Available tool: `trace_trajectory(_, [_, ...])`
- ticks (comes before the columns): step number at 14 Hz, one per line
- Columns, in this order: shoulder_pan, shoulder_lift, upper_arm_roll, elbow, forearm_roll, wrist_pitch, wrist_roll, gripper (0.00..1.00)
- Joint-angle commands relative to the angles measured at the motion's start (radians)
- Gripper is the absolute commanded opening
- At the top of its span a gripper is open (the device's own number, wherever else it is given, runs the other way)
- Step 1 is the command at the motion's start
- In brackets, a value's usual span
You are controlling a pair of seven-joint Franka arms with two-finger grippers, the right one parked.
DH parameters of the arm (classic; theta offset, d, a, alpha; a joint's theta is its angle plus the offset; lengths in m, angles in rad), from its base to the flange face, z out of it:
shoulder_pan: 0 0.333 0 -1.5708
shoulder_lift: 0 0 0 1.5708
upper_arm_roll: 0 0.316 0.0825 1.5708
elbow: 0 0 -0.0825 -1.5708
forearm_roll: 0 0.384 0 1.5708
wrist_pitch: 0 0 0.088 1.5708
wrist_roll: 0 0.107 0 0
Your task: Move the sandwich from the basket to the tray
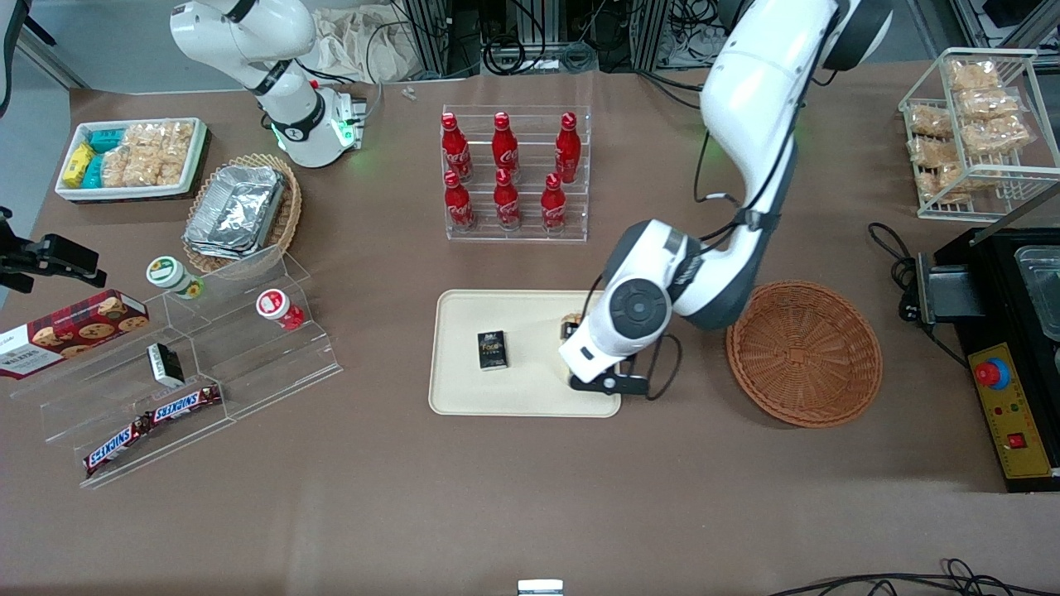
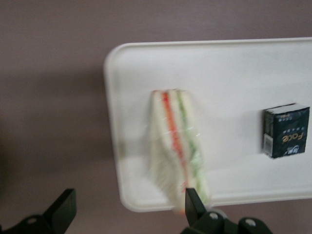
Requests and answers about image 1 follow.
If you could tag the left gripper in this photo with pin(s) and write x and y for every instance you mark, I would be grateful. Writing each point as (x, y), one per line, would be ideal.
(570, 330)

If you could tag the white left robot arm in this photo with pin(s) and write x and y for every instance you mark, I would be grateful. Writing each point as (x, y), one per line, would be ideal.
(745, 124)

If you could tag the beige plastic tray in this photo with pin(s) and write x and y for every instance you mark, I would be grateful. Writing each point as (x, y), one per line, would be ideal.
(530, 381)

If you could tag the round brown wicker basket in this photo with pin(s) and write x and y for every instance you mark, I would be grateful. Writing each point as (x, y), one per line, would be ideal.
(803, 356)

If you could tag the oval tan wicker basket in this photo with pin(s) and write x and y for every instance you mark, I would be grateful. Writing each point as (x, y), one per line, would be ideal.
(290, 215)

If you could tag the small black printed box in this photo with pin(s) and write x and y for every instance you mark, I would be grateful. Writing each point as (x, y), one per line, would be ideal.
(492, 350)

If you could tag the clear acrylic bottle rack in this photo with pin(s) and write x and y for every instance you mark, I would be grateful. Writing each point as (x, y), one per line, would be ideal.
(530, 228)

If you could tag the red cola bottle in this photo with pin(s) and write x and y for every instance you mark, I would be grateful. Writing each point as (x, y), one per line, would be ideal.
(456, 149)
(568, 147)
(553, 207)
(505, 147)
(458, 205)
(507, 203)

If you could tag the red lid cup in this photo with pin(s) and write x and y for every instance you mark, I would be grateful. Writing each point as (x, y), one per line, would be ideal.
(275, 306)

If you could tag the clear acrylic stepped stand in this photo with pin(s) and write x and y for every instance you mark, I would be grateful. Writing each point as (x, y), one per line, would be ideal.
(248, 364)

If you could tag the aluminium foil container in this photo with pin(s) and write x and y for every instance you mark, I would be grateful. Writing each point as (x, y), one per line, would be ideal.
(236, 211)

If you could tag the beige cloth bag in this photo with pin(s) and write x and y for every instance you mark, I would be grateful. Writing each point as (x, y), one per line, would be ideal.
(356, 45)

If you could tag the black appliance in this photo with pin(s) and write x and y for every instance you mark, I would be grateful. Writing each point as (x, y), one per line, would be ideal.
(952, 290)

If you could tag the brown chocolate bar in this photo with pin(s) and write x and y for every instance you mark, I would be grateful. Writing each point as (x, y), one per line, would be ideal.
(116, 445)
(184, 404)

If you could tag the clear bag fried snack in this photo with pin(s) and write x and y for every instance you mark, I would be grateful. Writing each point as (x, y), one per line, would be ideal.
(987, 105)
(932, 151)
(929, 122)
(973, 76)
(998, 135)
(948, 182)

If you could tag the green lid cup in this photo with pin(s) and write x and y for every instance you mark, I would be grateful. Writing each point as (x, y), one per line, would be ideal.
(170, 274)

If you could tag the small black white box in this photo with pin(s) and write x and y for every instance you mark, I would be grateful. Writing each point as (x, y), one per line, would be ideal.
(166, 364)

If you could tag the clear bag rice crackers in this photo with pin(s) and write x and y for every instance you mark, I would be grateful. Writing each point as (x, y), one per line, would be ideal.
(149, 153)

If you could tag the white rectangular snack bin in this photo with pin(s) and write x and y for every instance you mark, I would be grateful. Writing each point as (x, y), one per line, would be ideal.
(132, 192)

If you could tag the red tartan cookie box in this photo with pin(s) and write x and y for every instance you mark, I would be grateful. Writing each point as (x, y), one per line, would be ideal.
(74, 331)

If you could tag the teal snack pack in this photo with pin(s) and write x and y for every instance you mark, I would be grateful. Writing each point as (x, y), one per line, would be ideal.
(106, 139)
(93, 170)

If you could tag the yellow snack pack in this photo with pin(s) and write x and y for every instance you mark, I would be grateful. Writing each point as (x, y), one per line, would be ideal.
(78, 164)

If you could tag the aluminium frame profile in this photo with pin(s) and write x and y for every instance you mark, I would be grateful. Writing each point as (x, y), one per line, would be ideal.
(431, 37)
(650, 33)

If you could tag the black camera clamp mount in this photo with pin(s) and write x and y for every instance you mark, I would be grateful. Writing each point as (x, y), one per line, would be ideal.
(58, 255)

